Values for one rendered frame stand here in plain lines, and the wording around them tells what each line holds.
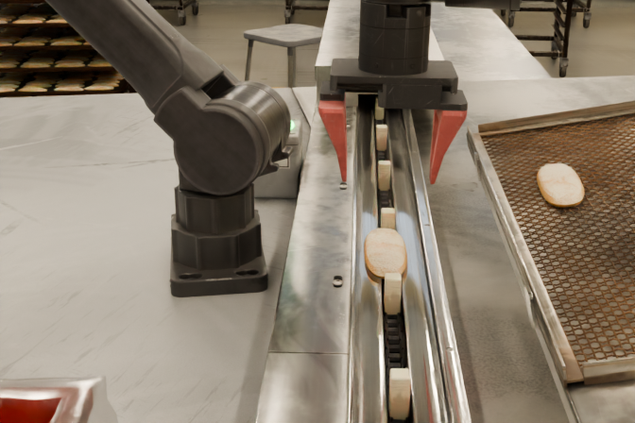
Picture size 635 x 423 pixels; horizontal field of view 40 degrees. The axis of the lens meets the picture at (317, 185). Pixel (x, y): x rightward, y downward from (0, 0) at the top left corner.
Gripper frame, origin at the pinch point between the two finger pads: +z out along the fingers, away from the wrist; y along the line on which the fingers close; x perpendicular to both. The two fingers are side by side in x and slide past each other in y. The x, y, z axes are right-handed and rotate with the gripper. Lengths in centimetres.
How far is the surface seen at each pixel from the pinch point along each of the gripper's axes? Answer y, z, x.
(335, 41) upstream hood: -6, 1, 62
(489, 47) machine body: 24, 11, 110
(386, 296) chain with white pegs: -0.1, 7.2, -9.1
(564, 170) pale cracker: 16.5, 1.6, 6.2
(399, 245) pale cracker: 1.2, 6.9, 0.0
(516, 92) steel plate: 23, 11, 71
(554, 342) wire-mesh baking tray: 9.7, 2.6, -23.2
